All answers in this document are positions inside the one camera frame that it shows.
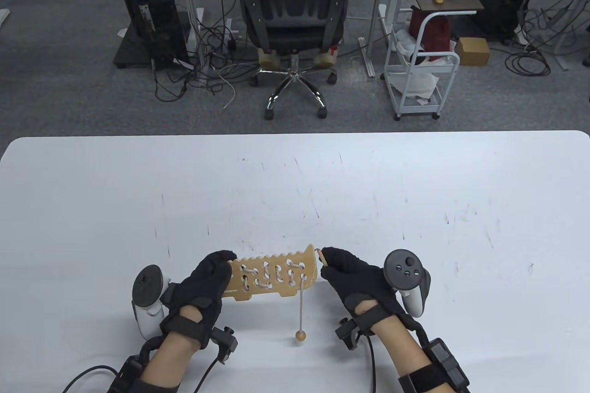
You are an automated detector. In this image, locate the person's left hand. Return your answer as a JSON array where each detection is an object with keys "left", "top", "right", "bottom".
[{"left": 159, "top": 250, "right": 238, "bottom": 350}]

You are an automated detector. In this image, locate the person's right hand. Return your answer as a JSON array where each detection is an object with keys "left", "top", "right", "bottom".
[{"left": 320, "top": 247, "right": 413, "bottom": 336}]

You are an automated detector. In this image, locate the beige lacing rope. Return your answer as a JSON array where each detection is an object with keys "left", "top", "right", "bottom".
[{"left": 240, "top": 249, "right": 321, "bottom": 334}]

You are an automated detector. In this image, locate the wooden crocodile lacing toy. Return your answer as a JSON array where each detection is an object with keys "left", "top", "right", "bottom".
[{"left": 222, "top": 244, "right": 319, "bottom": 302}]

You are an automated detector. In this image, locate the person's right forearm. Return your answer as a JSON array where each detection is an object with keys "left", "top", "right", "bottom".
[{"left": 371, "top": 302, "right": 438, "bottom": 393}]

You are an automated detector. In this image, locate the person's left forearm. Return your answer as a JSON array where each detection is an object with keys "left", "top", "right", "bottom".
[{"left": 138, "top": 305, "right": 204, "bottom": 393}]

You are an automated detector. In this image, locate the black and white tracking controller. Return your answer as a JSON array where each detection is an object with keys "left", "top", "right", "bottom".
[
  {"left": 131, "top": 265, "right": 172, "bottom": 340},
  {"left": 383, "top": 249, "right": 432, "bottom": 318}
]

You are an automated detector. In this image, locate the white rolling cart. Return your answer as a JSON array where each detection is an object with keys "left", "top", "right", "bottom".
[{"left": 382, "top": 4, "right": 460, "bottom": 122}]

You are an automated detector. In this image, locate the white crumpled paper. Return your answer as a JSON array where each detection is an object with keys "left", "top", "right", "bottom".
[{"left": 389, "top": 71, "right": 438, "bottom": 99}]

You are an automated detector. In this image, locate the brown cardboard box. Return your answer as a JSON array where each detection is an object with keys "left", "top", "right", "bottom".
[{"left": 455, "top": 37, "right": 490, "bottom": 65}]

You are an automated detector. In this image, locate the dark red bag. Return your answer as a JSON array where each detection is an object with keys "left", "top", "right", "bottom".
[{"left": 409, "top": 6, "right": 453, "bottom": 61}]

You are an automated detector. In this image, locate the black mesh office chair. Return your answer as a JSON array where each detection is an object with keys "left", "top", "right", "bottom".
[{"left": 235, "top": 0, "right": 354, "bottom": 120}]

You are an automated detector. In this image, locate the black computer tower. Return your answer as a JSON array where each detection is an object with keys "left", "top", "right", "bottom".
[{"left": 124, "top": 0, "right": 193, "bottom": 72}]

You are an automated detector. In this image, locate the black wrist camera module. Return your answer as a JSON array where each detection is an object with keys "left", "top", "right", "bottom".
[
  {"left": 212, "top": 326, "right": 239, "bottom": 364},
  {"left": 335, "top": 317, "right": 362, "bottom": 351}
]

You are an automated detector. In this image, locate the black glove cable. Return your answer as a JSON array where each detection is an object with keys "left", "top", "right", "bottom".
[{"left": 138, "top": 335, "right": 165, "bottom": 361}]

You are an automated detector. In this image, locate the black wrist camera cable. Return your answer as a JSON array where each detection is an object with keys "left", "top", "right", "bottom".
[
  {"left": 364, "top": 335, "right": 376, "bottom": 393},
  {"left": 190, "top": 356, "right": 222, "bottom": 393}
]

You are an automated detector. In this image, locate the black forearm strapped pack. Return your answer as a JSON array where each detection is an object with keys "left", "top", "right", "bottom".
[
  {"left": 423, "top": 338, "right": 471, "bottom": 393},
  {"left": 108, "top": 354, "right": 146, "bottom": 393}
]

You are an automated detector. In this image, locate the black looped pack cable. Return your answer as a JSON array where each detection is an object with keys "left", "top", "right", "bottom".
[{"left": 62, "top": 365, "right": 118, "bottom": 393}]

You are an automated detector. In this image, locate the white floor cable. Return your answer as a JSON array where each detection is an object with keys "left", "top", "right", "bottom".
[{"left": 219, "top": 66, "right": 238, "bottom": 109}]

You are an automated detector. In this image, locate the tangle of black cables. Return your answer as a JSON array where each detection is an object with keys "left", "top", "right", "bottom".
[{"left": 154, "top": 6, "right": 259, "bottom": 103}]

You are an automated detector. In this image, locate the coiled black floor cable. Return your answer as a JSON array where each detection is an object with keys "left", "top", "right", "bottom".
[{"left": 505, "top": 50, "right": 551, "bottom": 76}]

